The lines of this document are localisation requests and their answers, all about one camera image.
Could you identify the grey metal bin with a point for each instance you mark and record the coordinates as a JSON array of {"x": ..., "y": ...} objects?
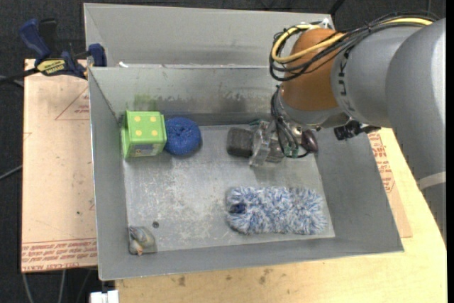
[{"x": 198, "y": 195}]

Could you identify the green dice cube yellow dots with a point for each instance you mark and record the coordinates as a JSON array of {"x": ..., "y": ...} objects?
[{"x": 142, "y": 134}]

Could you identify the blue round scrubber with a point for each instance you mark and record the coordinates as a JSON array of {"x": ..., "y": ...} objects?
[{"x": 182, "y": 136}]

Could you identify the dark grey block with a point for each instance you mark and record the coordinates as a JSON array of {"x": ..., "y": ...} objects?
[{"x": 238, "y": 142}]

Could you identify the small grey toy animal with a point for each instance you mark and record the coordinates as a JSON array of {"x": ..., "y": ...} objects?
[{"x": 141, "y": 240}]

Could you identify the blue and white fluffy duster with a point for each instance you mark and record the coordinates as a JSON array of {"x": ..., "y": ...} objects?
[{"x": 276, "y": 211}]

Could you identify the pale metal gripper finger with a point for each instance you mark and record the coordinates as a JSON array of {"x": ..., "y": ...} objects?
[
  {"x": 262, "y": 134},
  {"x": 257, "y": 157}
]

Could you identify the brown cardboard board red print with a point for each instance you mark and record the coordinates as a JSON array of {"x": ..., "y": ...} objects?
[{"x": 56, "y": 166}]

